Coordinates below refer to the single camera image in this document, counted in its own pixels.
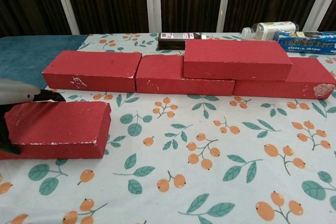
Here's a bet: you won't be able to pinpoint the clear plastic bottle printed label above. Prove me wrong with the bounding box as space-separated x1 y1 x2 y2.
241 20 300 42

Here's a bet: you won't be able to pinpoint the red foam brick chipped corner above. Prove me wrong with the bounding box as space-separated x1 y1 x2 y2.
232 57 336 100

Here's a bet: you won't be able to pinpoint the blue snack package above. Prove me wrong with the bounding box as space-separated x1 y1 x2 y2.
272 30 336 55

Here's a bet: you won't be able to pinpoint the white metal frame post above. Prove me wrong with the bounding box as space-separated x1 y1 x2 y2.
50 0 81 35
216 0 234 33
301 0 336 32
144 0 162 34

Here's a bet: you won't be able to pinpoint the red foam brick white scratches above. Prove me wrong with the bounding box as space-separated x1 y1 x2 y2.
41 50 143 93

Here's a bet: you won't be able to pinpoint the teal blue table cover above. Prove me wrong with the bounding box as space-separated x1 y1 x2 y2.
0 34 90 103

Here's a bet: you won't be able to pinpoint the brown medicine bottle white cap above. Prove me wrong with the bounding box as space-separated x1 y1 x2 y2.
157 32 207 50

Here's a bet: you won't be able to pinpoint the floral orange fruit tablecloth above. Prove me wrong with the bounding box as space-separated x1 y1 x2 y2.
0 32 336 224

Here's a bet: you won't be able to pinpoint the red foam brick worn edges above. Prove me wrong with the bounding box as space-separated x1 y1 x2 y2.
0 100 112 160

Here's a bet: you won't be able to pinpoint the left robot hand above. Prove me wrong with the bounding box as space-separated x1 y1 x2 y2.
0 78 66 156

